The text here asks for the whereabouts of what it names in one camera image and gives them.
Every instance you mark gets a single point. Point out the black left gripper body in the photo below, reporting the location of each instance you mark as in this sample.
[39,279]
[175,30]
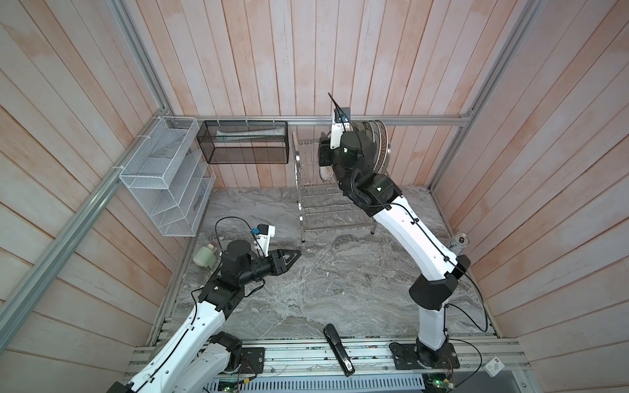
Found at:
[273,268]

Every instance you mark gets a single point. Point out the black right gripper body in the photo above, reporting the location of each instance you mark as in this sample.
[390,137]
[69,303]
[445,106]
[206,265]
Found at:
[337,160]

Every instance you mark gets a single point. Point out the white plate green clover design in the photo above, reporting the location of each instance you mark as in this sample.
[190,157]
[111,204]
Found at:
[376,139]

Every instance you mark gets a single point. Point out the white plate orange sunburst design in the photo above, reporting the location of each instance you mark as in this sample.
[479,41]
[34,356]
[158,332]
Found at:
[384,147]

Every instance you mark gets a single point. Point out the small orange sunburst plate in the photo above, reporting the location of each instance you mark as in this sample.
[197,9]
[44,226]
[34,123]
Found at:
[326,173]

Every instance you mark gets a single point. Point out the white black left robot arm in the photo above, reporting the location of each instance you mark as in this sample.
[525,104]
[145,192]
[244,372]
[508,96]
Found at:
[200,350]

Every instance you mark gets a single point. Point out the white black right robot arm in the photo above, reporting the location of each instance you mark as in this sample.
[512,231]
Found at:
[440,269]

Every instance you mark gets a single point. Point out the stainless steel dish rack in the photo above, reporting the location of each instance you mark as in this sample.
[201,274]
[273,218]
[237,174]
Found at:
[320,203]

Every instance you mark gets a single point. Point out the pale green ceramic bottle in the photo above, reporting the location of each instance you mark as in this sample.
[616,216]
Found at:
[206,256]

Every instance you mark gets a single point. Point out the black mesh basket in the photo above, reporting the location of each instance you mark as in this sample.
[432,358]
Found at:
[244,142]

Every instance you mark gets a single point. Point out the black stapler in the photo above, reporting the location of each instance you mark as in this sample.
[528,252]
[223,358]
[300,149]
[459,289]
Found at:
[335,342]

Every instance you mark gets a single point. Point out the silver drink can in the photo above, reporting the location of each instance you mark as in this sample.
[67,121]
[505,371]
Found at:
[461,240]

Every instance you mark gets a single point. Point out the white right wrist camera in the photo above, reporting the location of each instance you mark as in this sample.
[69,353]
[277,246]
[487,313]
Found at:
[341,123]

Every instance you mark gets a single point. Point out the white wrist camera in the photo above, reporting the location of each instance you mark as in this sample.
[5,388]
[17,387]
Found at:
[341,123]
[263,233]

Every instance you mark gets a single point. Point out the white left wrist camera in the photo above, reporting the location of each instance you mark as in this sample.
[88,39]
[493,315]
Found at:
[263,233]

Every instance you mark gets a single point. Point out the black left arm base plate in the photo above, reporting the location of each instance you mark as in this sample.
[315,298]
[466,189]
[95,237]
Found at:
[241,359]

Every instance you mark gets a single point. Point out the white wire mesh shelf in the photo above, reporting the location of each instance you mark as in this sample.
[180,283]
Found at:
[168,179]

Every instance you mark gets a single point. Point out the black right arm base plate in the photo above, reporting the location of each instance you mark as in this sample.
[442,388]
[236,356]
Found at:
[418,356]

